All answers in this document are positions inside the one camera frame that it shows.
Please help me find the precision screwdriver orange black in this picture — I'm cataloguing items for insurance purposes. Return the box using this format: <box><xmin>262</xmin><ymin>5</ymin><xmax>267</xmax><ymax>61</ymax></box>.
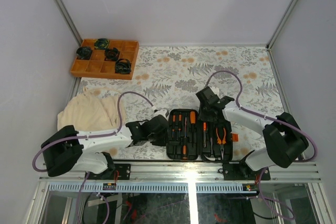
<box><xmin>171</xmin><ymin>114</ymin><xmax>176</xmax><ymax>140</ymax></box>

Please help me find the small black orange screwdriver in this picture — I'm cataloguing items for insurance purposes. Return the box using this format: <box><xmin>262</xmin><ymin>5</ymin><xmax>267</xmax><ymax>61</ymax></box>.
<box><xmin>178</xmin><ymin>114</ymin><xmax>182</xmax><ymax>137</ymax></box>

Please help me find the black plastic tool case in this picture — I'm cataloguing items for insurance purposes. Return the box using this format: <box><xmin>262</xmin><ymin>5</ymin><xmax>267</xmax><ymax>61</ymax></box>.
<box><xmin>166</xmin><ymin>109</ymin><xmax>238</xmax><ymax>163</ymax></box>

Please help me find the steel claw hammer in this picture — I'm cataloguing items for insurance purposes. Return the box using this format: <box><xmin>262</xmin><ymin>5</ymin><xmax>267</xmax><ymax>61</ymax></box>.
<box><xmin>201</xmin><ymin>122</ymin><xmax>220</xmax><ymax>162</ymax></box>

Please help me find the large black orange screwdriver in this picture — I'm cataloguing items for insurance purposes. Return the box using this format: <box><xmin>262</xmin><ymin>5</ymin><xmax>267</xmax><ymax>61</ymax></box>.
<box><xmin>182</xmin><ymin>118</ymin><xmax>188</xmax><ymax>160</ymax></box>

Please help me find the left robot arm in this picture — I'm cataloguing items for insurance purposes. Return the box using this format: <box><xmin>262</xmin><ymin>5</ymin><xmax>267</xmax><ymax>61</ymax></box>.
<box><xmin>41</xmin><ymin>114</ymin><xmax>169</xmax><ymax>180</ymax></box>

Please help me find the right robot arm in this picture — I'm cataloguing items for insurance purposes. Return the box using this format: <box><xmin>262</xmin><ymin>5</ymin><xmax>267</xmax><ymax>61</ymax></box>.
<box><xmin>196</xmin><ymin>87</ymin><xmax>309</xmax><ymax>180</ymax></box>

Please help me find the floral table cloth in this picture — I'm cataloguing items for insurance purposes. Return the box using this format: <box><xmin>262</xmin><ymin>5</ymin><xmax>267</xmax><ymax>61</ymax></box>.
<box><xmin>76</xmin><ymin>45</ymin><xmax>299</xmax><ymax>161</ymax></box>

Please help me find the cream cloth bag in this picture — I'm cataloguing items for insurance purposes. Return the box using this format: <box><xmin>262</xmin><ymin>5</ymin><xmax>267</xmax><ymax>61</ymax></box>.
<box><xmin>57</xmin><ymin>87</ymin><xmax>127</xmax><ymax>131</ymax></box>

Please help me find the dark rolled fabric band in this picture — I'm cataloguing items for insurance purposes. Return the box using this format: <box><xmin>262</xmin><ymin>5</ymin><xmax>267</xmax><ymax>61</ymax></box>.
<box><xmin>115</xmin><ymin>58</ymin><xmax>131</xmax><ymax>74</ymax></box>

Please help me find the wooden compartment tray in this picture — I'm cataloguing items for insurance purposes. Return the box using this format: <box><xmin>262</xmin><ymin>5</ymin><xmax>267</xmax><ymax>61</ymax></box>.
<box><xmin>70</xmin><ymin>39</ymin><xmax>139</xmax><ymax>80</ymax></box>

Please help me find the dark rolled band centre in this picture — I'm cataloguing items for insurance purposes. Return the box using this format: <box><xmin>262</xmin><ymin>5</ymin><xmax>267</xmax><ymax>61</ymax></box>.
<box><xmin>104</xmin><ymin>47</ymin><xmax>120</xmax><ymax>61</ymax></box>

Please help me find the dark rolled band outside tray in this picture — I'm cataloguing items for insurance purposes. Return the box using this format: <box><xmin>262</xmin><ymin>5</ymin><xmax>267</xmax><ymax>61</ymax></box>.
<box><xmin>76</xmin><ymin>46</ymin><xmax>93</xmax><ymax>60</ymax></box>

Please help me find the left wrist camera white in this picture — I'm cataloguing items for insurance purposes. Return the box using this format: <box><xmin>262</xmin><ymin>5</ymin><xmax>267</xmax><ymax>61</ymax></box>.
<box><xmin>154</xmin><ymin>109</ymin><xmax>169</xmax><ymax>118</ymax></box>

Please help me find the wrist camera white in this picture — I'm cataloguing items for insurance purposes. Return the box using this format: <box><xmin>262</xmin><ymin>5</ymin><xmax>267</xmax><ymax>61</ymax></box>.
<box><xmin>154</xmin><ymin>109</ymin><xmax>169</xmax><ymax>118</ymax></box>
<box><xmin>211</xmin><ymin>87</ymin><xmax>219</xmax><ymax>94</ymax></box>

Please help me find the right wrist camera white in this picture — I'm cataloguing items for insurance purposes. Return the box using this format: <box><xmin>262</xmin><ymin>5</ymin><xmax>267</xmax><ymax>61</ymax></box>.
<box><xmin>211</xmin><ymin>87</ymin><xmax>219</xmax><ymax>94</ymax></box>

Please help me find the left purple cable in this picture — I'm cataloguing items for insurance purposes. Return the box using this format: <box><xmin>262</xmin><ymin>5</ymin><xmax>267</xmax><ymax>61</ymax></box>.
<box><xmin>31</xmin><ymin>91</ymin><xmax>158</xmax><ymax>174</ymax></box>

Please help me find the purple cable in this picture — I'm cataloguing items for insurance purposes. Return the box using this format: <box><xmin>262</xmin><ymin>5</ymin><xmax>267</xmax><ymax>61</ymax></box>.
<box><xmin>204</xmin><ymin>70</ymin><xmax>319</xmax><ymax>183</ymax></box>
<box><xmin>31</xmin><ymin>91</ymin><xmax>158</xmax><ymax>174</ymax></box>

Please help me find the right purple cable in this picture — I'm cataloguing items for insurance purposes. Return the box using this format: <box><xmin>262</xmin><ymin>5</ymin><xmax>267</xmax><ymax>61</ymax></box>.
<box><xmin>204</xmin><ymin>70</ymin><xmax>319</xmax><ymax>183</ymax></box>

